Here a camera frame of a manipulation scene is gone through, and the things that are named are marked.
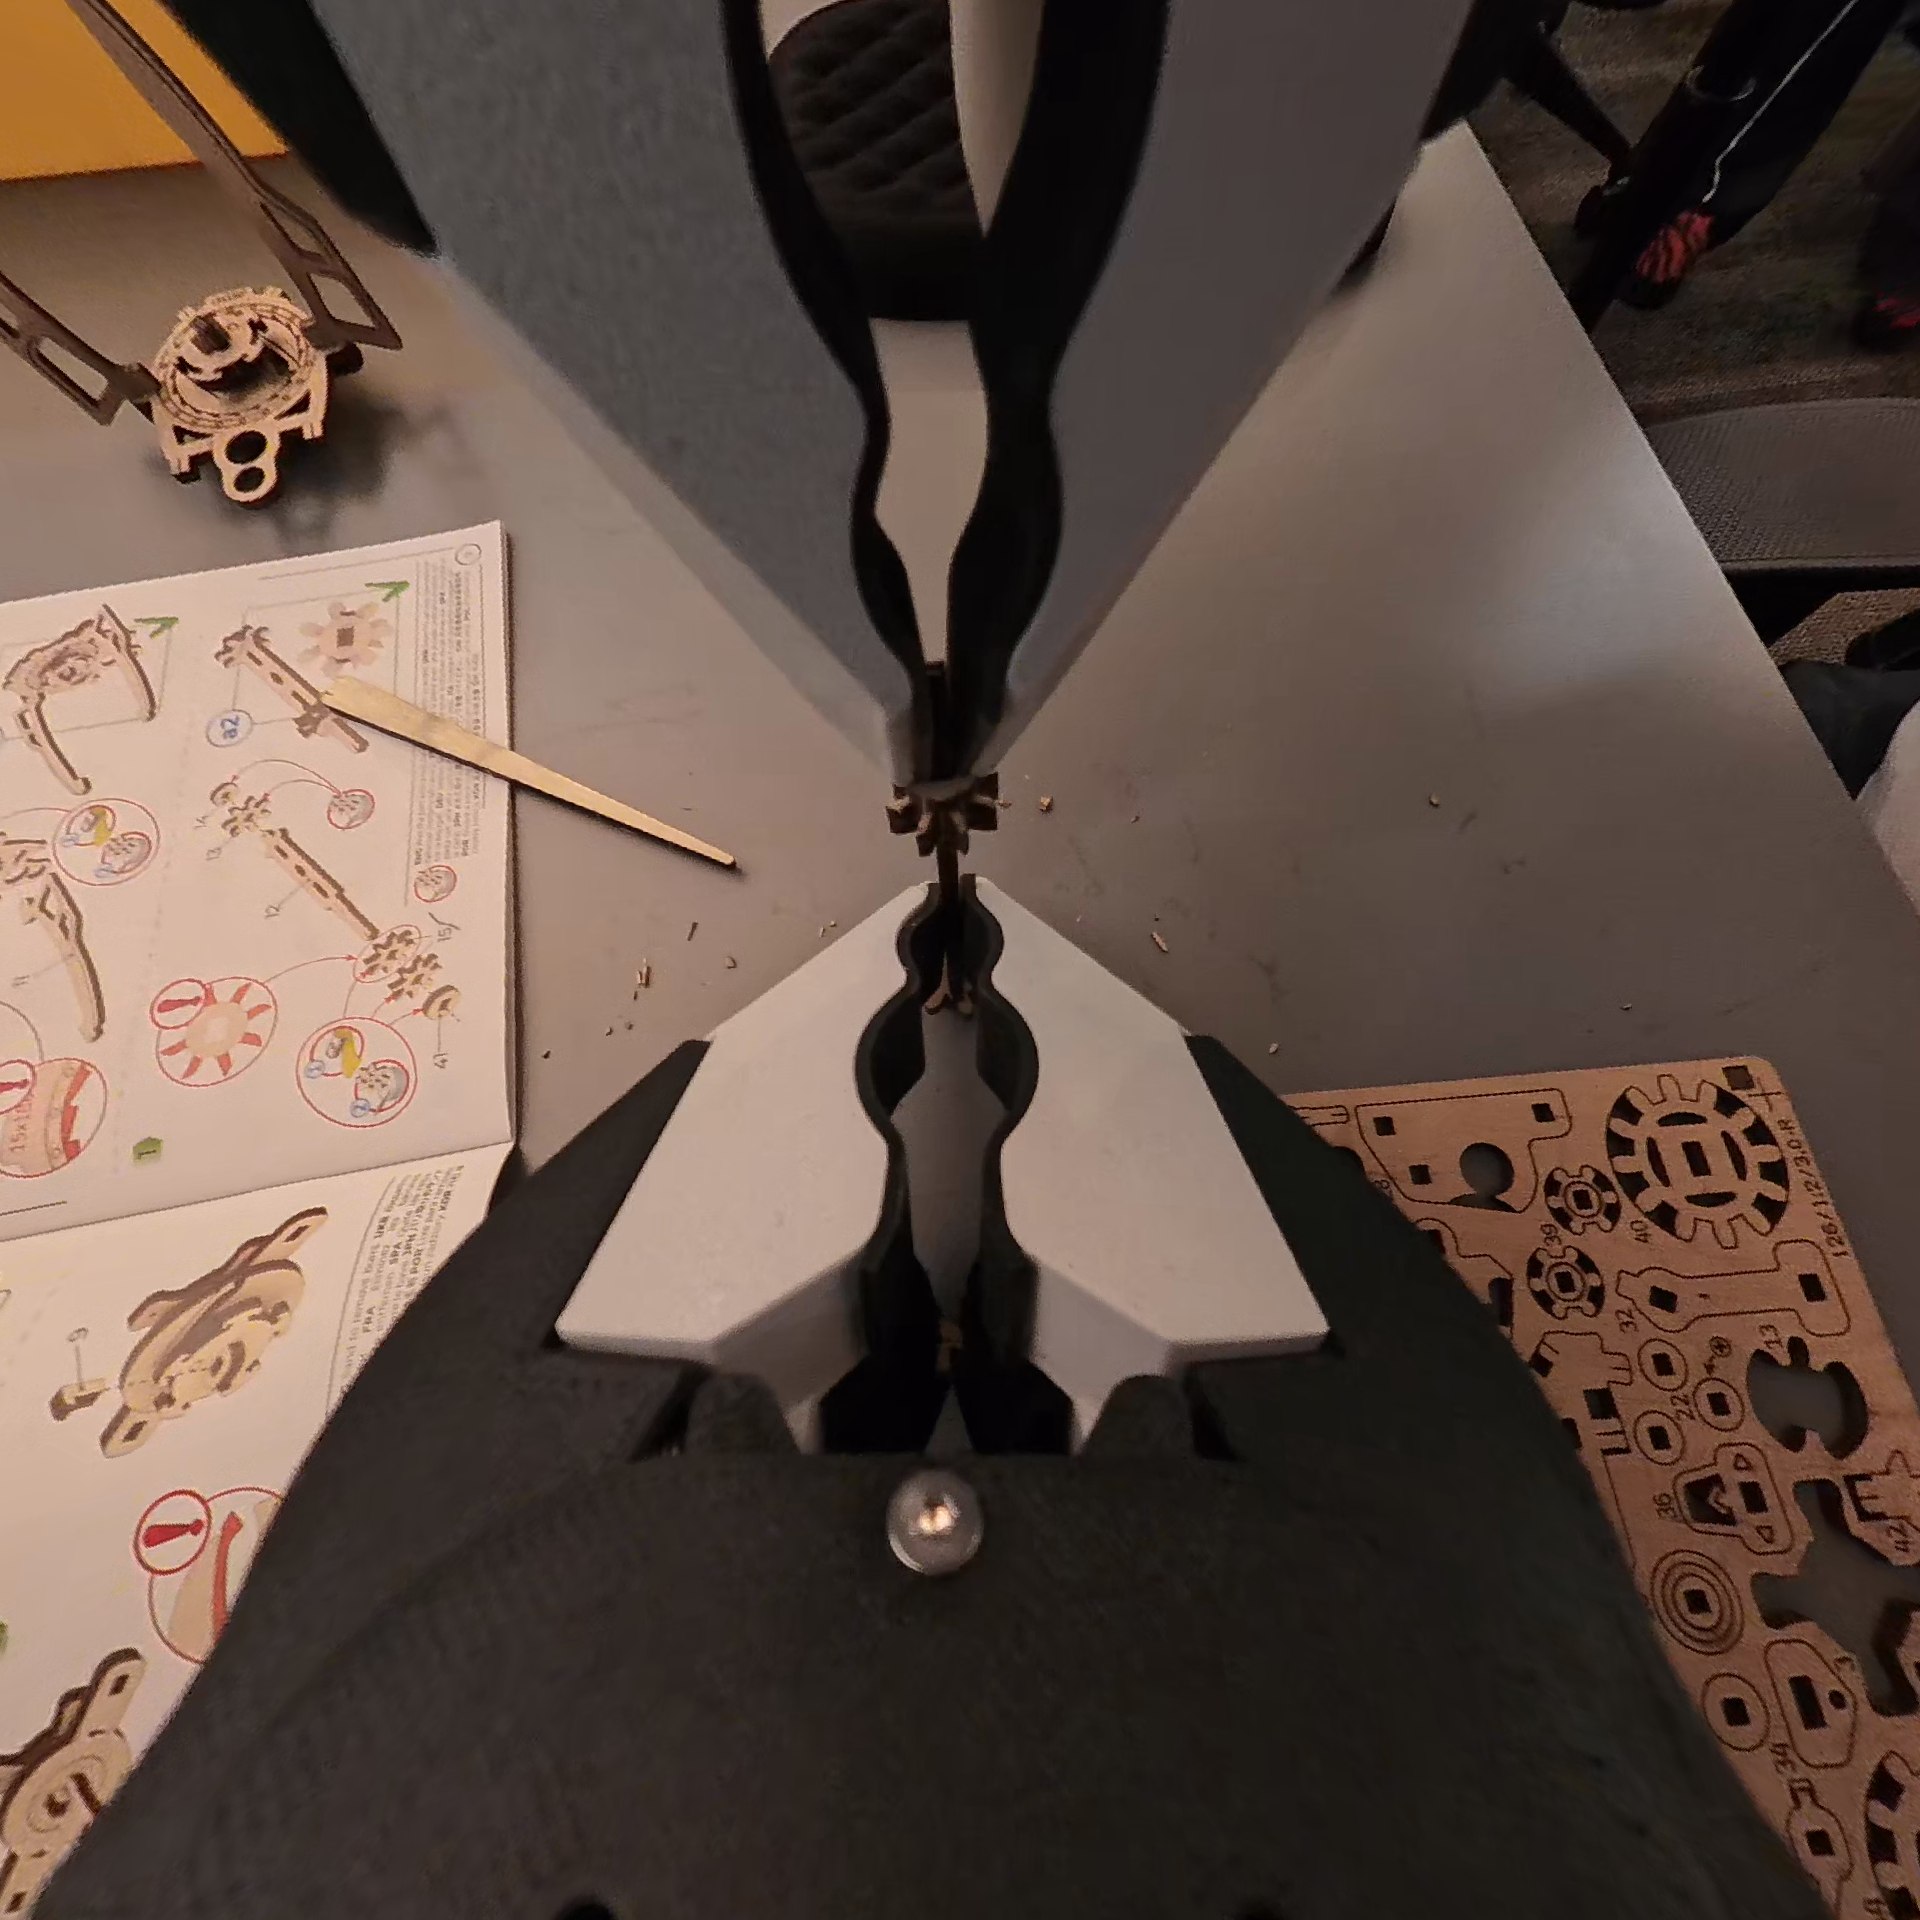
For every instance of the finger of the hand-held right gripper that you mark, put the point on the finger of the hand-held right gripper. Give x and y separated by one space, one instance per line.
1231 225
599 225

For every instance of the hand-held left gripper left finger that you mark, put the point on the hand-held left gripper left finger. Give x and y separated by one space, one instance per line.
705 1202

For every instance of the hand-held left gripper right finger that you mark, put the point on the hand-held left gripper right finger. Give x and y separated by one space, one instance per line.
1171 1202

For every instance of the wooden axle with gears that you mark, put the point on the wooden axle with gears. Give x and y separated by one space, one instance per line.
943 819

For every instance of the laser-cut wooden parts sheet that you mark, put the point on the laser-cut wooden parts sheet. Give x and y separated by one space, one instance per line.
1650 1276

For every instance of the yellow plastic bin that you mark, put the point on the yellow plastic bin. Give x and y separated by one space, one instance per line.
61 106

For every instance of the black mesh pad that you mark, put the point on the black mesh pad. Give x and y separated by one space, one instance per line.
886 166

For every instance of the black office chair base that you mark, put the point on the black office chair base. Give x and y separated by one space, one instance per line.
1546 76

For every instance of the thin wooden stick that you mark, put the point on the thin wooden stick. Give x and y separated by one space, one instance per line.
523 769

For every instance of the illustrated instruction booklet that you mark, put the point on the illustrated instruction booklet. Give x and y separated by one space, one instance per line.
224 901

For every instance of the grey office chair seat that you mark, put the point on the grey office chair seat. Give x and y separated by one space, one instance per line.
1785 481

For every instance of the wooden model frame assembly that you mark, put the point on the wooden model frame assembly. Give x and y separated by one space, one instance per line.
240 389

